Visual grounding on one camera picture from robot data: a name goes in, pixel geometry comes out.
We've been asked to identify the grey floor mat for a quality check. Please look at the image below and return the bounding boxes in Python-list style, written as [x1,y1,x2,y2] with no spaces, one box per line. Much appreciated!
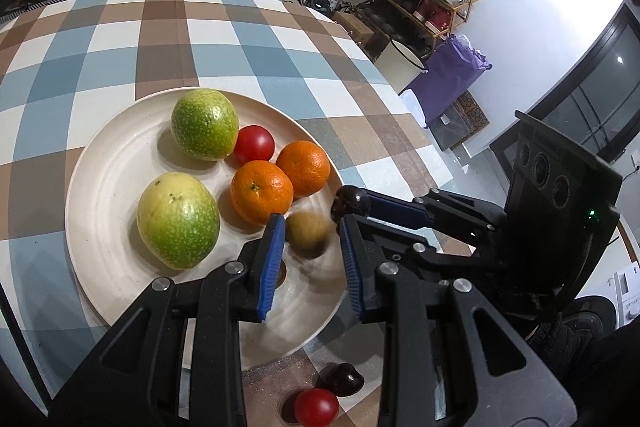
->
[427,109,471,152]

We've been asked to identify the brown patterned doormat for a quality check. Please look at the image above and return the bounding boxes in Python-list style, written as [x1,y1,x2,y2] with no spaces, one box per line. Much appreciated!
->
[452,91,491,132]

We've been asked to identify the checked tablecloth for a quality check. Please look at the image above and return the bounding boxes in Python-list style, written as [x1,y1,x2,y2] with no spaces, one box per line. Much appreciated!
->
[0,0,456,427]

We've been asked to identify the small brown round fruit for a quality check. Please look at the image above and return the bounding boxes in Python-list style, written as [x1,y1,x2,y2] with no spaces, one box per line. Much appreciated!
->
[285,212,332,259]

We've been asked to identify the small brown cardboard box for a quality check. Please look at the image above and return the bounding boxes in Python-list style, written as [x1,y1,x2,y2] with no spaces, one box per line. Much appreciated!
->
[334,11,388,58]

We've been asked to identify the person's right forearm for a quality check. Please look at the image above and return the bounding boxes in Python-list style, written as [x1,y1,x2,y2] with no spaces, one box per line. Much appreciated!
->
[520,297,640,427]

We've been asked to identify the dark glass sliding door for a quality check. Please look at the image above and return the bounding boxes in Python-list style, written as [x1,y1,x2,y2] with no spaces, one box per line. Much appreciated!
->
[490,4,640,168]

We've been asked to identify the cream round plate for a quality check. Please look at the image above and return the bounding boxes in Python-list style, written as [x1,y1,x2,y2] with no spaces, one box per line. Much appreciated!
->
[65,88,351,370]

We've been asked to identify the white bucket black rim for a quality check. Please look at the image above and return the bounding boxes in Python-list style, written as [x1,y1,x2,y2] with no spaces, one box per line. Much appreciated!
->
[376,36,430,95]

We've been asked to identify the purple plastic bag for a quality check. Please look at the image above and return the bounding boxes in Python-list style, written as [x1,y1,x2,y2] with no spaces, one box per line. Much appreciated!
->
[402,34,493,128]

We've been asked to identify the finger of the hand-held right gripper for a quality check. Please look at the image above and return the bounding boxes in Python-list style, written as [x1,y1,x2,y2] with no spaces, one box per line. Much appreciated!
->
[356,214,483,270]
[357,188,506,238]

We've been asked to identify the green speckled fruit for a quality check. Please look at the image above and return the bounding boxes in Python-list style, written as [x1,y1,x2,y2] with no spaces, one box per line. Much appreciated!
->
[170,89,240,162]

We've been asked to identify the yellow-green speckled fruit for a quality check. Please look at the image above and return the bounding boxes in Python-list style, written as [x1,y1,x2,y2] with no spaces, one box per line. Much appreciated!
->
[136,172,221,270]

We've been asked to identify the orange tangerine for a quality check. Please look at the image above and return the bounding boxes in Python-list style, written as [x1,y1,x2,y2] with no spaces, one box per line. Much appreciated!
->
[230,160,295,226]
[276,140,332,198]

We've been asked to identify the dark purple plum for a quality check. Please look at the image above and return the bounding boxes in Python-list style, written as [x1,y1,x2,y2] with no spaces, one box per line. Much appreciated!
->
[331,186,372,223]
[320,363,365,398]

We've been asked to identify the red tomato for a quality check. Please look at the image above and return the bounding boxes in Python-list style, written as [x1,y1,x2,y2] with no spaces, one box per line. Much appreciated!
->
[293,388,340,427]
[233,125,276,166]

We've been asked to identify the white washing machine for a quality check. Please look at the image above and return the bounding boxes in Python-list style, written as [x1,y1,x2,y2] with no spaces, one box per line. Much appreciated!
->
[565,262,640,333]

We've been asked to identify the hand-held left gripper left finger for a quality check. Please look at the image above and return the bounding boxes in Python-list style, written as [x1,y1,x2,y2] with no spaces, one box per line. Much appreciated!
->
[50,213,287,427]

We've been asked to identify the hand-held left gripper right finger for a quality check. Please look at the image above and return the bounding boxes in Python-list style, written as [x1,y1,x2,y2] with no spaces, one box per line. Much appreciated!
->
[339,214,581,427]

